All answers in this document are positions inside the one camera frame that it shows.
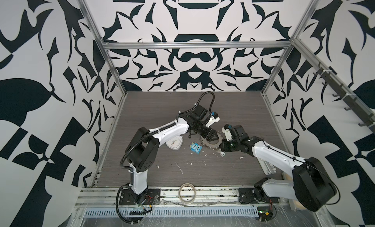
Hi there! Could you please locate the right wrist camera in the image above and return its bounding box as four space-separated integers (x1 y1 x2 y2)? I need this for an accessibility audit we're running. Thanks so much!
222 124 232 142

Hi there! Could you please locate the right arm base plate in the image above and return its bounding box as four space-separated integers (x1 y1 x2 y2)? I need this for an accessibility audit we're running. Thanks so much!
238 188 279 205

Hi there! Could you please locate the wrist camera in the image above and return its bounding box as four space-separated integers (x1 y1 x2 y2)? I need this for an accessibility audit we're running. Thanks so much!
222 124 232 142
206 112 220 128

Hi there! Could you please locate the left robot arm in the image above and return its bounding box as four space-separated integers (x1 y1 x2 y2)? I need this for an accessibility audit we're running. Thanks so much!
119 104 220 195

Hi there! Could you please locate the white door latch plate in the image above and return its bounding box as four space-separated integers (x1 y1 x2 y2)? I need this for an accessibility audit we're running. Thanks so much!
257 158 277 176

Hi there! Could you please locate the clear tape roll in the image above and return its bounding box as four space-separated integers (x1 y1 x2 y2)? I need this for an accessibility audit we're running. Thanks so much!
178 183 197 205

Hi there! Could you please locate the white square clock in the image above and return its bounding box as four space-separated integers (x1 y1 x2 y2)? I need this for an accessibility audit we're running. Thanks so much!
166 136 183 150

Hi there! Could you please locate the white cable duct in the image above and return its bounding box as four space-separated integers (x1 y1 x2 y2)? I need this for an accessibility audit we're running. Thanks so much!
83 206 260 218

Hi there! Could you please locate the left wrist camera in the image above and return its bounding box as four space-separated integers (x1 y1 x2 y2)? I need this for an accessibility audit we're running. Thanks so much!
206 112 220 128

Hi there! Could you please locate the blue owl eraser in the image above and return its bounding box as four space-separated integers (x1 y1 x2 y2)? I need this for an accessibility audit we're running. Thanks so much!
189 143 202 154

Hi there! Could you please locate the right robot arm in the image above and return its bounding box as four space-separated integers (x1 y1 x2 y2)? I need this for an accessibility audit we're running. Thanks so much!
219 124 339 211

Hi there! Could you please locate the black wall hook rack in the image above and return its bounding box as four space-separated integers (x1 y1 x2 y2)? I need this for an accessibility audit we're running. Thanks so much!
313 62 375 134

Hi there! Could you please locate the left black corrugated cable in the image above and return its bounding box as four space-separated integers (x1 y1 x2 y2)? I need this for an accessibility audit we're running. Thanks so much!
115 91 216 225

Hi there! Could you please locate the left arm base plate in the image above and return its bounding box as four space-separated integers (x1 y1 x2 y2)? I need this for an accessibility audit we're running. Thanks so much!
119 189 161 205

